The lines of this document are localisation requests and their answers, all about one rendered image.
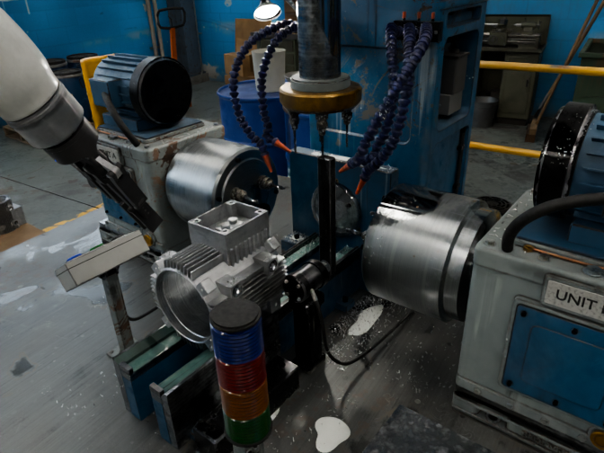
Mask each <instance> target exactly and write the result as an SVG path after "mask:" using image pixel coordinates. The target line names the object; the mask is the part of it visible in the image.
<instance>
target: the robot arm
mask: <svg viewBox="0 0 604 453"><path fill-rule="evenodd" d="M0 117H1V118H2V119H3V120H5V121H6V123H7V124H8V125H9V126H10V127H11V128H13V129H14V130H15V131H16V132H18V133H19V134H20V135H21V136H22V137H23V138H24V139H25V140H26V141H27V142H28V143H29V144H30V145H31V146H33V147H35V148H38V149H41V148H42V149H43V150H44V151H45V152H46V153H47V154H48V155H49V156H50V157H51V158H53V159H54V160H55V161H56V162H57V163H58V164H62V165H68V164H71V165H72V166H73V167H74V168H75V169H76V170H77V171H78V172H80V173H81V174H82V175H83V176H84V177H85V178H86V179H87V180H88V181H90V182H91V183H92V184H93V185H94V186H95V187H96V188H97V189H98V190H100V191H101V192H102V193H103V194H104V195H105V196H106V197H107V198H108V199H111V198H112V199H113V200H114V201H115V202H116V203H119V204H120V205H119V206H120V207H121V208H122V209H123V210H124V211H125V212H126V213H127V214H128V215H129V216H130V217H131V218H132V219H134V220H135V221H136V222H137V223H138V224H139V225H140V226H141V227H142V228H143V229H146V228H147V229H148V230H149V231H150V232H152V233H154V232H155V230H156V229H157V228H158V227H159V225H160V224H161V223H162V222H163V220H162V219H161V217H160V216H159V215H158V214H157V213H156V212H155V211H154V210H153V209H152V208H151V207H150V206H149V205H148V203H147V202H146V200H147V196H146V195H145V194H144V193H143V192H142V190H140V189H139V187H138V186H137V185H136V184H135V182H134V181H133V180H132V179H131V177H130V176H129V175H128V173H127V172H126V170H125V168H124V166H123V165H122V163H119V162H117V163H116V164H114V163H113V162H112V161H111V160H110V159H109V157H108V155H107V154H106V153H105V152H104V151H102V150H101V149H97V147H96V146H97V141H98V137H99V135H98V132H97V130H96V129H95V128H94V126H93V125H92V124H91V123H90V122H89V121H88V120H87V119H86V117H85V116H84V109H83V107H82V105H80V104H79V102H78V101H77V100H76V99H75V97H74V96H73V95H72V94H71V93H70V92H69V91H68V90H67V89H66V88H65V86H64V85H63V84H62V83H61V82H60V81H59V80H58V79H57V78H56V76H55V75H54V74H53V72H52V70H51V69H50V67H49V63H48V61H47V59H45V57H44V56H43V55H42V53H41V52H40V50H39V49H38V48H37V46H36V45H35V44H34V43H33V42H32V40H31V39H30V38H29V37H28V35H27V34H26V33H25V32H24V31H23V30H22V29H21V28H20V26H19V25H18V24H17V23H16V22H15V21H14V20H13V19H12V18H11V17H10V16H9V15H8V14H7V13H6V12H5V11H4V10H3V9H2V8H1V7H0Z"/></svg>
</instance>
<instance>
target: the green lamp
mask: <svg viewBox="0 0 604 453"><path fill-rule="evenodd" d="M223 414H224V421H225V427H226V433H227V435H228V437H229V438H230V439H231V440H232V441H234V442H236V443H239V444H253V443H255V442H257V441H259V440H262V439H263V438H264V437H265V436H266V435H267V434H268V432H269V430H270V427H271V412H270V402H269V404H268V406H267V408H266V410H265V411H264V412H263V413H262V414H261V415H259V416H257V417H255V418H253V419H251V420H246V421H239V420H235V419H232V418H230V417H228V416H227V415H226V414H225V413H224V411H223Z"/></svg>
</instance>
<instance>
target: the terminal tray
mask: <svg viewBox="0 0 604 453"><path fill-rule="evenodd" d="M226 220H227V222H226ZM220 222H221V223H220ZM215 223H216V226H215ZM218 224H219V225H218ZM188 227H189V232H190V238H191V244H194V243H199V244H200V243H202V244H205V245H209V247H211V246H212V249H214V248H216V251H219V254H223V257H224V262H225V263H226V264H227V265H228V266H232V267H235V263H239V260H241V261H243V260H244V257H245V258H248V254H250V255H253V252H255V253H256V252H257V250H256V249H259V250H261V246H262V247H265V246H264V242H265V241H266V240H268V239H269V238H270V232H269V229H270V226H269V213H268V210H265V209H259V208H256V207H254V206H250V205H247V204H244V203H242V202H238V201H235V200H230V201H228V202H226V203H224V204H222V205H220V206H218V207H216V208H214V209H212V210H210V211H208V212H206V213H204V214H202V215H200V216H198V217H196V218H194V219H192V220H190V221H188ZM209 227H210V228H209Z"/></svg>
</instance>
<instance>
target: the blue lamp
mask: <svg viewBox="0 0 604 453"><path fill-rule="evenodd" d="M209 324H210V323H209ZM210 331H211V336H212V342H213V349H214V354H215V356H216V357H217V358H218V359H219V360H220V361H222V362H224V363H226V364H232V365H238V364H244V363H247V362H250V361H252V360H255V359H256V358H257V357H258V356H259V355H260V354H261V353H262V351H263V348H264V340H263V332H262V316H261V318H260V320H259V321H258V323H257V324H255V325H254V326H253V327H251V328H249V329H247V330H245V331H242V332H239V333H225V332H221V331H219V330H217V329H215V328H214V327H213V326H212V325H211V324H210Z"/></svg>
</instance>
